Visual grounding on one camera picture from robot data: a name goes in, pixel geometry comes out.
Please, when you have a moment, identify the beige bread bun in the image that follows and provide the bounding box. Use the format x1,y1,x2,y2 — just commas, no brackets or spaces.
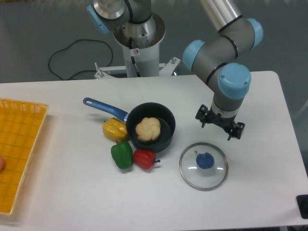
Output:
135,117,161,142

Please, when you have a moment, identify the dark pot with blue handle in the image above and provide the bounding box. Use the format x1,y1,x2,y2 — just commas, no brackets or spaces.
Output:
83,98,176,153

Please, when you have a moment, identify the red bell pepper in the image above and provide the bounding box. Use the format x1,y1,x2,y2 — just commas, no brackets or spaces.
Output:
133,150,160,170

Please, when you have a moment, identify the black device at table corner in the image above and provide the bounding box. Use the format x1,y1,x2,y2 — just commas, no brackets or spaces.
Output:
296,194,308,219

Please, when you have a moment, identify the yellow woven basket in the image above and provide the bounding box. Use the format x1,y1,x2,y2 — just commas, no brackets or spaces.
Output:
0,98,49,216

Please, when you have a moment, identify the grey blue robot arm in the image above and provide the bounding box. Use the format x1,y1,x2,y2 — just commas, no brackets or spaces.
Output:
87,0,263,139

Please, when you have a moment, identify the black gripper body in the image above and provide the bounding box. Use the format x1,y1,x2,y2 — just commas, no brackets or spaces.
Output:
206,106,237,132

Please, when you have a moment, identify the glass lid with blue knob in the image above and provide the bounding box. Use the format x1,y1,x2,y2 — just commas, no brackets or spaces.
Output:
179,142,229,192

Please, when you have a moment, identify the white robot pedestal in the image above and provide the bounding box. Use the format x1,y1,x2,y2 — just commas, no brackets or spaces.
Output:
93,12,181,79

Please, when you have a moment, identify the green bell pepper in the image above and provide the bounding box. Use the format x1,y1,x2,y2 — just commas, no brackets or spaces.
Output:
111,141,133,169

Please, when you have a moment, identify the black cable on floor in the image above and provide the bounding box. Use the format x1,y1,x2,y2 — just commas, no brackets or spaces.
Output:
48,38,114,81

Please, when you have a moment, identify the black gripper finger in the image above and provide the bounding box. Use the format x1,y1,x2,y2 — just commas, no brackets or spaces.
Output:
227,122,245,141
195,104,213,128

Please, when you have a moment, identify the yellow bell pepper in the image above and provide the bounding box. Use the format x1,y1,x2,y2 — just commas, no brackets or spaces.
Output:
103,117,129,141

